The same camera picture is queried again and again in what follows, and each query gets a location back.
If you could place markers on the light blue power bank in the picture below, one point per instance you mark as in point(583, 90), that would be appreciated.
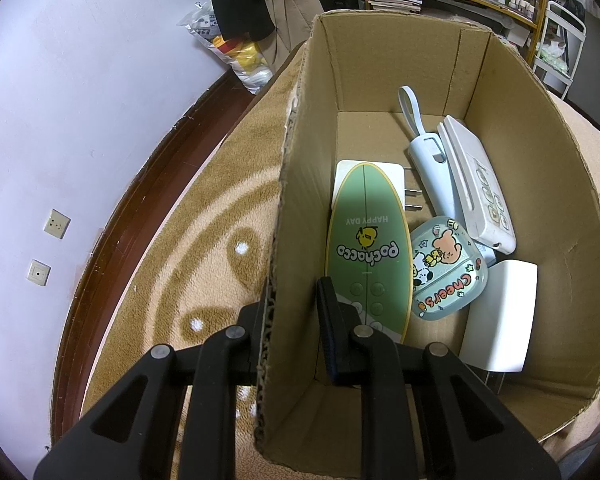
point(427, 153)

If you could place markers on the upper wall socket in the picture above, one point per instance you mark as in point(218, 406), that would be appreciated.
point(57, 224)

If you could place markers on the large white charger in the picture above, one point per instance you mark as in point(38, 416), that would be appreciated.
point(499, 324)

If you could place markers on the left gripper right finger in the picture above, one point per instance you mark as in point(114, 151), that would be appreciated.
point(424, 413)

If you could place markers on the white utility cart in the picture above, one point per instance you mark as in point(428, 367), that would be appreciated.
point(560, 47)

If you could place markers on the green surfboard-shaped card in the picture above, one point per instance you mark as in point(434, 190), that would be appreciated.
point(369, 251)

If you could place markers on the small white plug adapter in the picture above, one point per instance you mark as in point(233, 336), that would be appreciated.
point(394, 172)

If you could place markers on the wall socket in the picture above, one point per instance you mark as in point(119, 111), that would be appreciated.
point(57, 224)
point(38, 272)

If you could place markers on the beige trench coat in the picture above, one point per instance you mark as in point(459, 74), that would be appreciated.
point(292, 21)

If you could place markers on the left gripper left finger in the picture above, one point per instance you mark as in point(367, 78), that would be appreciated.
point(172, 412)

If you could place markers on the cardboard box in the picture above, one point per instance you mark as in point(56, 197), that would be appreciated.
point(450, 198)

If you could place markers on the white case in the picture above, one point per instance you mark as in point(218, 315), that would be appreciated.
point(486, 215)

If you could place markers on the lower wall socket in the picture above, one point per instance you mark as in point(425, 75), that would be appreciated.
point(38, 272)

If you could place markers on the plastic bag with toys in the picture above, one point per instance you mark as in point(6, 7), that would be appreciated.
point(241, 53)

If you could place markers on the cartoon cheers case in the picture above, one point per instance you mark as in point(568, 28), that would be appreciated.
point(449, 271)

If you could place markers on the stack of books left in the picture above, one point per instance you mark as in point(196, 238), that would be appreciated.
point(410, 6)

